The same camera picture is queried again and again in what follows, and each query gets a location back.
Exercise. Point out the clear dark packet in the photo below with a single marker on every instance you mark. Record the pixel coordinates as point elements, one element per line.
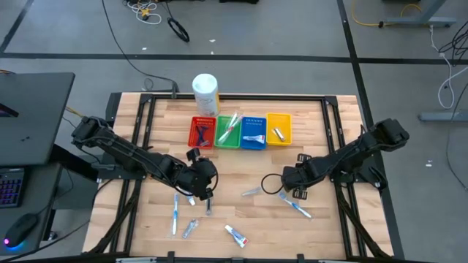
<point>208,208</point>

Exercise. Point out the blue white toothbrush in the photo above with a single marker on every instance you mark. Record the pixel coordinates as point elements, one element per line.
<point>175,215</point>
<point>296,209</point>

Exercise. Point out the black backlit keyboard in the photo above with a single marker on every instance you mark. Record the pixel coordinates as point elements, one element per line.
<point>11,188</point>

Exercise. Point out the blue plastic basket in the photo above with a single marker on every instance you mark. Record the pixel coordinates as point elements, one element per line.
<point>253,126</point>

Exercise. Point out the green plastic basket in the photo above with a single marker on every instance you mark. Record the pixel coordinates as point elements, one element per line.
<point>235,141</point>

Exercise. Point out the black aluminium table frame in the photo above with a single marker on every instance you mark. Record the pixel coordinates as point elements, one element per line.
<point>237,97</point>

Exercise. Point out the white wipes canister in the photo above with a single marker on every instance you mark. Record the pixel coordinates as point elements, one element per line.
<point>205,91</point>

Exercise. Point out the red plastic basket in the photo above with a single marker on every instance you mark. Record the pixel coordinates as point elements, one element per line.
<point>193,137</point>

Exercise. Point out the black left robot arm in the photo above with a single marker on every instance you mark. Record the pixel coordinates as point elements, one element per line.
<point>128,155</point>

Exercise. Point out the yellow plastic basket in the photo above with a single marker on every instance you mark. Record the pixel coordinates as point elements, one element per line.
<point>274,122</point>

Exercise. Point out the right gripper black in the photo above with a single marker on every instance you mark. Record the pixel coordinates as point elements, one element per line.
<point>301,175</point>

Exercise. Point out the dark blue disposable razor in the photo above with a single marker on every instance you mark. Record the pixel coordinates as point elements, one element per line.
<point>201,133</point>

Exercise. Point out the white travel toothpaste tube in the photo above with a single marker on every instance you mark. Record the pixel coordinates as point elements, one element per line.
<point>254,139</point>
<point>191,201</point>
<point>236,235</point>

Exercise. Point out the black computer mouse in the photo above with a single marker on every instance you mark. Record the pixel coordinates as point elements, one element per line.
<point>20,230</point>

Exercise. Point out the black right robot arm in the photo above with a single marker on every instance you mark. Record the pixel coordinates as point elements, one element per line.
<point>351,155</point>

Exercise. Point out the black raised desk panel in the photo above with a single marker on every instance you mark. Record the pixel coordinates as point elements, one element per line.
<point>36,117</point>

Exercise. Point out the clear silver packet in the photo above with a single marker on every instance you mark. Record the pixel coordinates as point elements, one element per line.
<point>190,228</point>
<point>251,191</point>

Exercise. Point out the dark grey desk surface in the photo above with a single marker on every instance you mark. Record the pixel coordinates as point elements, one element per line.
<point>42,190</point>

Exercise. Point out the red toothbrush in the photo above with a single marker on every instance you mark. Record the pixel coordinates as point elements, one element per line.
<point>231,126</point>

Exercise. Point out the grey table leg foot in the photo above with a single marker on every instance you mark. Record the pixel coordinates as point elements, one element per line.
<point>442,116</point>
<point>420,21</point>

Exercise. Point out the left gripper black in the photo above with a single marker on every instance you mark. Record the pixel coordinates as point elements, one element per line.
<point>197,175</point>

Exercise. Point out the silver foil packet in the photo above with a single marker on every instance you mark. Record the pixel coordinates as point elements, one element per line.
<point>279,134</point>

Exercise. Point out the green toothbrush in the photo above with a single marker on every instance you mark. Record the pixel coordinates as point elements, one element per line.
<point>223,139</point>

